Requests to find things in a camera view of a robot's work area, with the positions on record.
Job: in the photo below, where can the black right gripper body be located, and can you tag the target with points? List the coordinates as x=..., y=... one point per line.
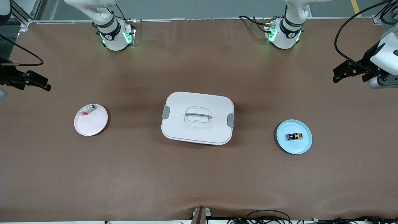
x=6, y=75

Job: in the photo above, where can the white lidded storage box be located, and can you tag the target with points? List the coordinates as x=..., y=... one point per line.
x=199, y=133

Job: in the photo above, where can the aluminium frame strut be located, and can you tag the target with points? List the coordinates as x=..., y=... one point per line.
x=377, y=20
x=26, y=21

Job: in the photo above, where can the pink round plate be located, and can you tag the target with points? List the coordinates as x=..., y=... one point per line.
x=91, y=124

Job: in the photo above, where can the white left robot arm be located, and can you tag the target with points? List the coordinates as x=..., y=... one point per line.
x=284, y=37

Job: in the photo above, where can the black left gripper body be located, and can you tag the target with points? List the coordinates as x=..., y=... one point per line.
x=367, y=62

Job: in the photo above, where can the brown camera mount bracket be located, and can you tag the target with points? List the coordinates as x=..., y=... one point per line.
x=200, y=216

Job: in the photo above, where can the light blue round plate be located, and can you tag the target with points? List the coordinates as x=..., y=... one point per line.
x=292, y=149

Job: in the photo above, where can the small silver orange switch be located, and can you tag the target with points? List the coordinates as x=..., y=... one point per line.
x=90, y=108

